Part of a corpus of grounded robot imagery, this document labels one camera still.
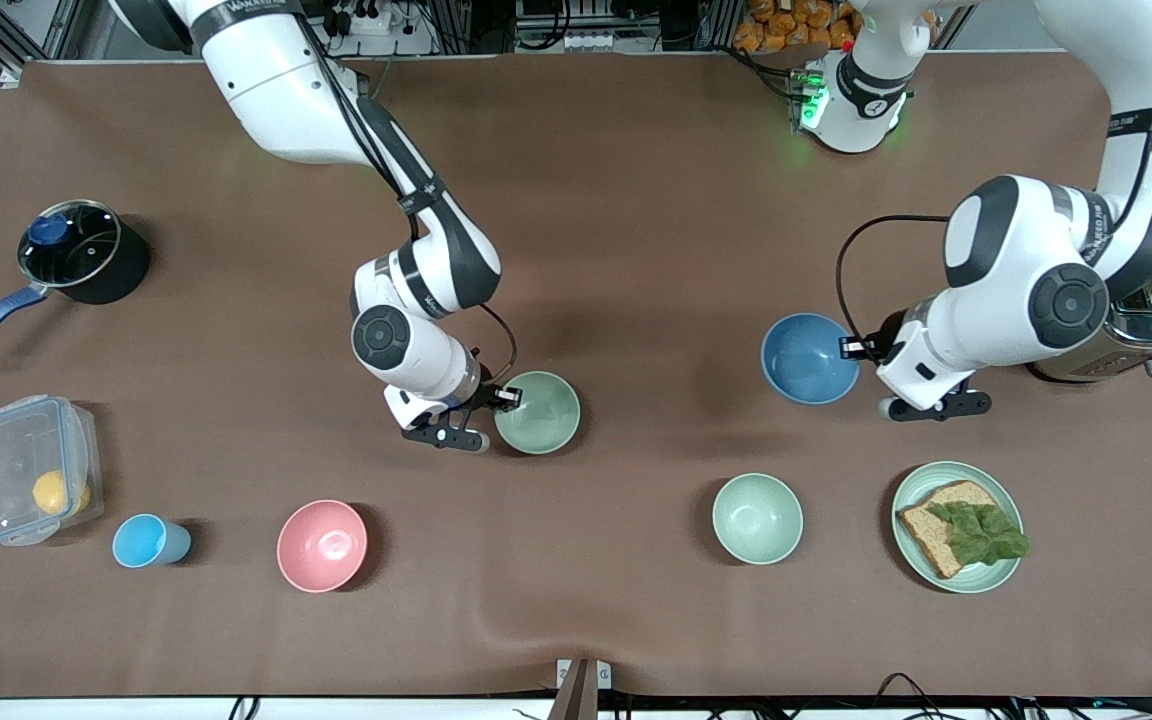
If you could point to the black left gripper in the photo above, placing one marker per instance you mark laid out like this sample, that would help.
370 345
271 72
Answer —
887 337

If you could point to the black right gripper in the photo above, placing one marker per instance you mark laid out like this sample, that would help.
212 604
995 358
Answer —
487 389

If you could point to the sage green bowl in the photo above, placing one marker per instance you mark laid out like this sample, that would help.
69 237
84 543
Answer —
541 415

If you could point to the blue bowl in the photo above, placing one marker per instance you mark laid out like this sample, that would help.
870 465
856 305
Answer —
808 362

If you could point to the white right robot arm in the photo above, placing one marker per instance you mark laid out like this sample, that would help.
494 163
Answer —
276 90

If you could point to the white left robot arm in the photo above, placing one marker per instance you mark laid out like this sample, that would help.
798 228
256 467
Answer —
1016 270

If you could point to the pale mint green bowl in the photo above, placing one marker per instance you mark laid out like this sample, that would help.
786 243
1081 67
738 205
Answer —
757 518

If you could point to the pink bowl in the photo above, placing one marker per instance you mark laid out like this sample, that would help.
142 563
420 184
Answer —
322 545

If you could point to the brown table cloth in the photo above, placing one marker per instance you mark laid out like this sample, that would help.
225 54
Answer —
576 250

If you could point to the brown bread slice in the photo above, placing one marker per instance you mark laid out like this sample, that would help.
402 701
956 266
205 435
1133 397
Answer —
931 545

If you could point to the green lettuce leaf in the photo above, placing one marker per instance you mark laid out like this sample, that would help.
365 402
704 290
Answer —
981 535

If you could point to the green plate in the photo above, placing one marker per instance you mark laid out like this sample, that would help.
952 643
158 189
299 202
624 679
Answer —
971 580

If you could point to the beige and chrome toaster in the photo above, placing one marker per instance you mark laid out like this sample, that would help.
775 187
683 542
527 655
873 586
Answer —
1136 345

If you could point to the bag of orange snacks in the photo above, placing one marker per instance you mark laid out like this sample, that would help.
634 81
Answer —
786 25

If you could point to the small white power strip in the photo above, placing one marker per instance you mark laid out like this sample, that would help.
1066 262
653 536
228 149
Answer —
594 42

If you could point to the blue plastic cup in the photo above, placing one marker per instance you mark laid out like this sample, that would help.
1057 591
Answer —
144 541

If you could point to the large white power strip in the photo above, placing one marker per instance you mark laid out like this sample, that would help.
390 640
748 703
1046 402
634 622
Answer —
376 25

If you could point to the glass lid with blue knob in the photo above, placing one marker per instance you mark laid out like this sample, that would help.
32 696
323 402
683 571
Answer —
81 250

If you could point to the yellow lemon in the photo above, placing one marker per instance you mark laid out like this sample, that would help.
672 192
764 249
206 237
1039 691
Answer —
54 492

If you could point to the clear plastic lidded container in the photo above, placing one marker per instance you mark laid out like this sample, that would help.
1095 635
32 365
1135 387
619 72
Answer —
11 455

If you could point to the aluminium frame corner bracket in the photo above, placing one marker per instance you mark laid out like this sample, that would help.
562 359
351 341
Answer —
10 75

